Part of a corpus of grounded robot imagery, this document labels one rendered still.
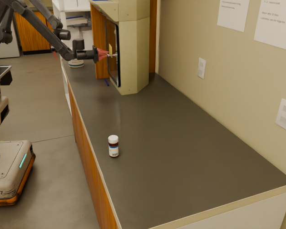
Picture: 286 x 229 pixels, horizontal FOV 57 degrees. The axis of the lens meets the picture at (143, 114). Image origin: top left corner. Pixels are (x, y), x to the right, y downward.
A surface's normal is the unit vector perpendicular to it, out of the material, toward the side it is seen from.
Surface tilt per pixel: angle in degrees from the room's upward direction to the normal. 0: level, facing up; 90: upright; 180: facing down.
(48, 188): 0
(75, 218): 0
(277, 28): 90
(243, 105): 90
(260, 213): 90
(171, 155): 1
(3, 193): 90
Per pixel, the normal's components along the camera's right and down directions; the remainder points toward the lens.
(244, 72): -0.94, 0.16
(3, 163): 0.00, -0.88
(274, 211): 0.35, 0.44
